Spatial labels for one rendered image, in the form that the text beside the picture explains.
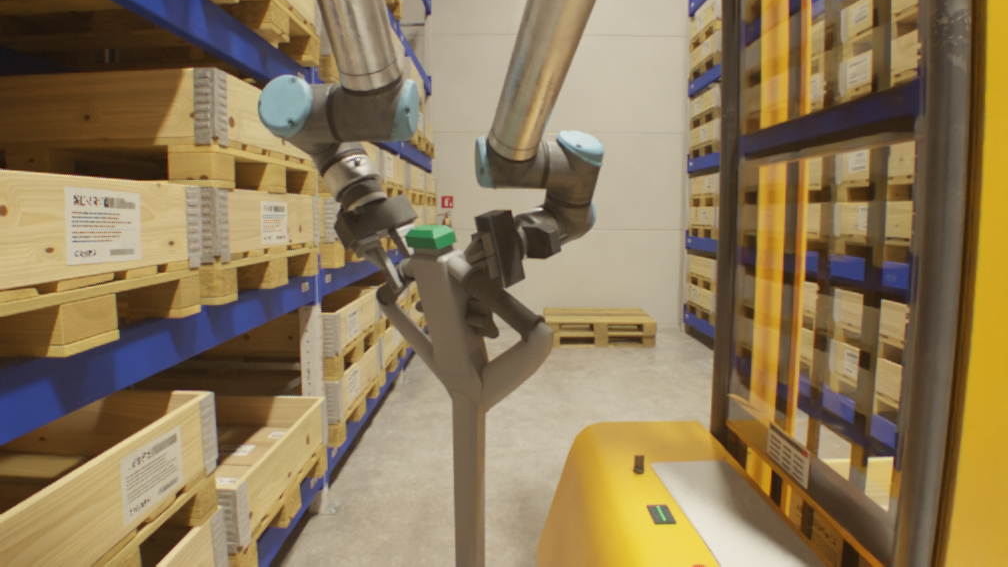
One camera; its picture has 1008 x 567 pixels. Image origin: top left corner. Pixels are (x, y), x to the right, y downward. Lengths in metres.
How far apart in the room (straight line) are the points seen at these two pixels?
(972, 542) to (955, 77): 0.59
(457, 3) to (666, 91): 2.80
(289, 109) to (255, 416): 2.00
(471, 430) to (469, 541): 0.20
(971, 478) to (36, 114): 2.24
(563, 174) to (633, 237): 5.75
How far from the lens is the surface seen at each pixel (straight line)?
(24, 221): 1.16
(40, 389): 1.29
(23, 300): 1.16
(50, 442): 1.96
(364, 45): 0.74
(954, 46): 0.83
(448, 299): 0.78
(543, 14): 0.70
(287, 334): 2.74
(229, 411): 2.71
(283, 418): 2.61
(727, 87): 1.39
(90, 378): 1.38
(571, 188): 0.95
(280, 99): 0.84
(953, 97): 0.82
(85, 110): 1.91
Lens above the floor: 1.45
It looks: 4 degrees down
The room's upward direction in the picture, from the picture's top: straight up
